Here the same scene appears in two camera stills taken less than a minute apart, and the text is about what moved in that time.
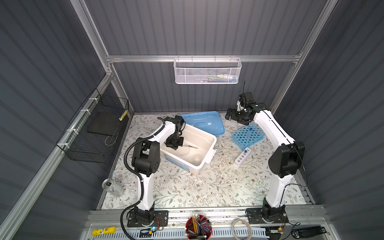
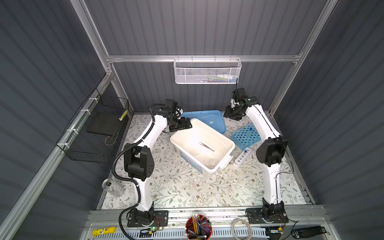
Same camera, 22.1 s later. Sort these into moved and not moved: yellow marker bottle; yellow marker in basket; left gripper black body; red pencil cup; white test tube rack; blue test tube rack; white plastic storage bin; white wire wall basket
Moved: white plastic storage bin; left gripper black body
Not moved: white test tube rack; blue test tube rack; yellow marker bottle; yellow marker in basket; white wire wall basket; red pencil cup
